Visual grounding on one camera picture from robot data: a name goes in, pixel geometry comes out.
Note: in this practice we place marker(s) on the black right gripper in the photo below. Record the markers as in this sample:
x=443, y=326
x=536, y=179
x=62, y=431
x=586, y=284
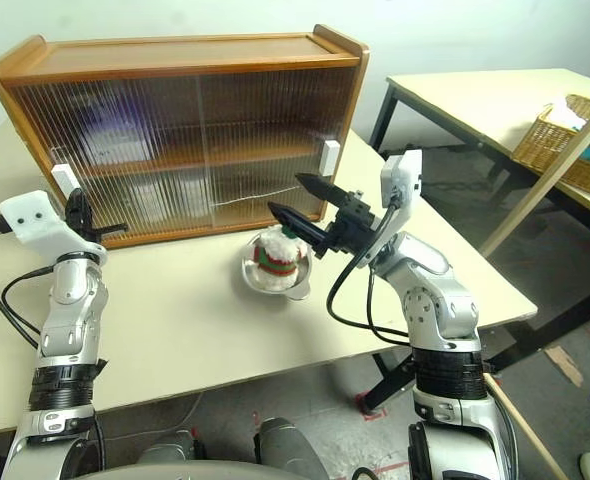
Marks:
x=355, y=220

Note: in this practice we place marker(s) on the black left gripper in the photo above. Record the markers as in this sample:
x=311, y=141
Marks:
x=82, y=227

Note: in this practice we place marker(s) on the ribbed clear sliding door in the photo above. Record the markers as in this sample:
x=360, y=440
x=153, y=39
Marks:
x=175, y=170
x=265, y=125

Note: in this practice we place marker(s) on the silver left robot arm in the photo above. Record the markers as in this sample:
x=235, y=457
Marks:
x=70, y=320

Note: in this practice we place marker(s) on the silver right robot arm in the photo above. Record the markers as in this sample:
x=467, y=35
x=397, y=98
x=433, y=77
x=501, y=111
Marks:
x=445, y=300

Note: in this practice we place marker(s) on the white plush toy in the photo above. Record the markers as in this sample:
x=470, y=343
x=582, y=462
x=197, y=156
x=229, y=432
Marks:
x=275, y=260

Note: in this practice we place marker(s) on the wooden cabinet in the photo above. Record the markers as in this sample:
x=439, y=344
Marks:
x=175, y=55

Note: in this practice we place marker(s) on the beige table black legs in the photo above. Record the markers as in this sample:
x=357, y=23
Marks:
x=465, y=95

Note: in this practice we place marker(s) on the grey rounded shape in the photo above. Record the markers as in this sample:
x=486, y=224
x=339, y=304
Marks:
x=290, y=445
x=170, y=447

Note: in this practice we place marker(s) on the long wooden stick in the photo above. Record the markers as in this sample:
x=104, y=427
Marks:
x=520, y=420
x=545, y=175

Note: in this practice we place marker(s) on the wicker basket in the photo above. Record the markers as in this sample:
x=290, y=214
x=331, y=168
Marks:
x=540, y=145

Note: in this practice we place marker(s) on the pale curved rim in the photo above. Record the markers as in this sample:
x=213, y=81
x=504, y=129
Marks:
x=175, y=472

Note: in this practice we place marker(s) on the white cloth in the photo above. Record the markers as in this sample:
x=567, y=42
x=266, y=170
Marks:
x=565, y=117

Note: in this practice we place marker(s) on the cardboard scrap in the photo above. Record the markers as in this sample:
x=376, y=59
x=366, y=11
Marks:
x=565, y=365

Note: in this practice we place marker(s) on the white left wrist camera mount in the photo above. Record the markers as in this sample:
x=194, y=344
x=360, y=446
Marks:
x=30, y=215

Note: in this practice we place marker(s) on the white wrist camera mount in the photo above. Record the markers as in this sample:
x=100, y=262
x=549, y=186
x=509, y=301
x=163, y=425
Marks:
x=400, y=175
x=30, y=215

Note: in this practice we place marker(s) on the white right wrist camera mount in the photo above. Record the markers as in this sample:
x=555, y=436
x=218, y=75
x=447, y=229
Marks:
x=400, y=175

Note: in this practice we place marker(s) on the black table leg frame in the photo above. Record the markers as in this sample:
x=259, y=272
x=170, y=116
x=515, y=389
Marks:
x=550, y=330

